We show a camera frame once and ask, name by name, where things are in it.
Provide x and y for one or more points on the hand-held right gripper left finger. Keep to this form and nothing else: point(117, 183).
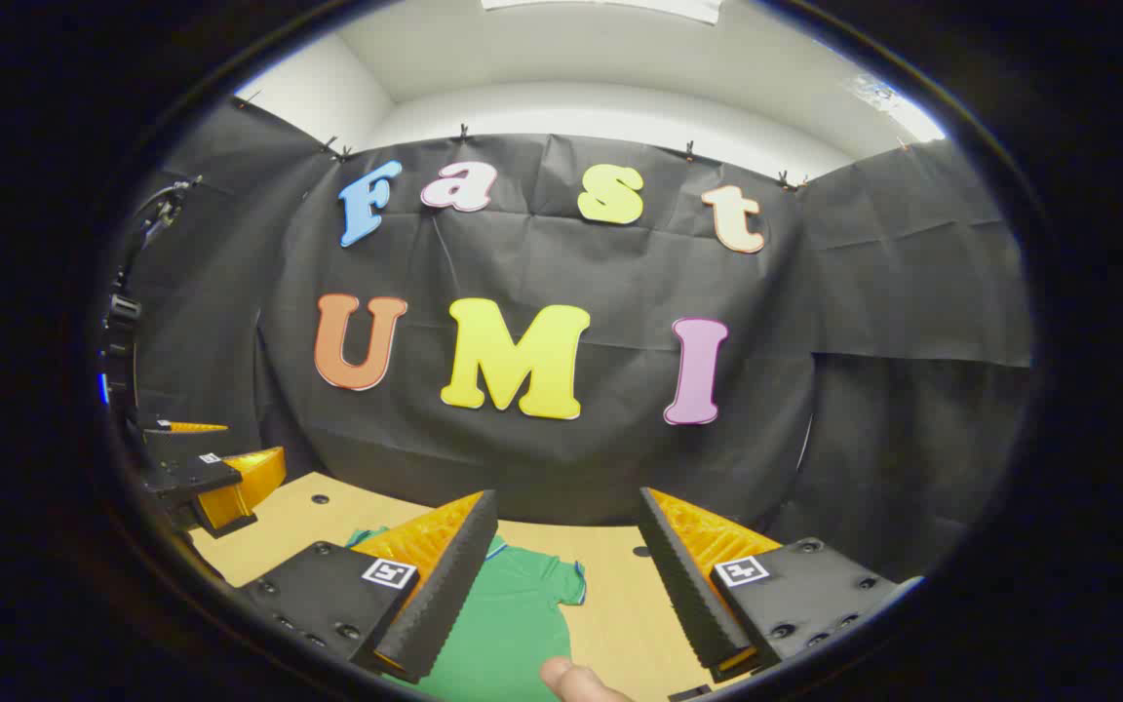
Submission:
point(445, 585)

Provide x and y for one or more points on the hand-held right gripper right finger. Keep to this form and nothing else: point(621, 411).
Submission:
point(683, 585)

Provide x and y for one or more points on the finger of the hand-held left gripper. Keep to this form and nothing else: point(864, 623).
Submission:
point(186, 480)
point(172, 441)

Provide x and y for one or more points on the green T-shirt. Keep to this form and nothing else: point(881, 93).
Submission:
point(513, 624)

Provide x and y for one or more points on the black backdrop cloth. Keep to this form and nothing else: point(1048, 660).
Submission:
point(561, 283)

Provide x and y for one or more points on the ceiling light panel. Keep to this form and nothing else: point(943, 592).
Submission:
point(600, 6)

